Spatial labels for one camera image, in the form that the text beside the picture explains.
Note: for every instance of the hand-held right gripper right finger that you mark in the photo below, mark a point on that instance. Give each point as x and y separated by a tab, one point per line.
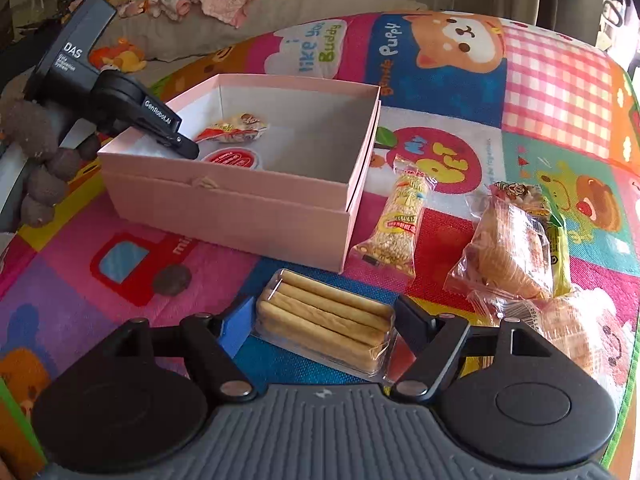
425	340

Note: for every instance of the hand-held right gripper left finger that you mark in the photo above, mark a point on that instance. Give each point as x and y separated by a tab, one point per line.
220	355

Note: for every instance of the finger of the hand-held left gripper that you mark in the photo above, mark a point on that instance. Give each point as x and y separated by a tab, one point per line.
165	125

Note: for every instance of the red white snack packet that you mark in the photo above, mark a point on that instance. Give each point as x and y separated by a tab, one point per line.
232	127

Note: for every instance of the red jelly cup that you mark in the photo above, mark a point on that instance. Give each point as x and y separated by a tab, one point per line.
232	159

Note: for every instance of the biscuit sticks tray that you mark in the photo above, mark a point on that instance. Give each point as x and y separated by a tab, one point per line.
320	320

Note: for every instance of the cartoon print bread packet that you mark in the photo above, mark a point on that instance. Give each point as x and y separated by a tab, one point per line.
505	255

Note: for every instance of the pink cardboard box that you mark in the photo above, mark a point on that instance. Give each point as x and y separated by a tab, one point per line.
250	210

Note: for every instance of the puffed grain bar packet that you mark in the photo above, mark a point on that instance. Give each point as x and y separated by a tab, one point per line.
397	220

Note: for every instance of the orange plush toy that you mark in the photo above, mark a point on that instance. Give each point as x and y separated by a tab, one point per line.
122	56

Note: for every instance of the clear bread packet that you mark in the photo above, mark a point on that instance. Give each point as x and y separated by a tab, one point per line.
570	330

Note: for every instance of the yellow snack packet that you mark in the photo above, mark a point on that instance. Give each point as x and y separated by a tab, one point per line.
559	255

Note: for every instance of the grey pillow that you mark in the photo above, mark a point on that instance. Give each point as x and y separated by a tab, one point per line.
300	5

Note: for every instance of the printed cartoon blanket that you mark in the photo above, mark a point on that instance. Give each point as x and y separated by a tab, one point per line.
550	85

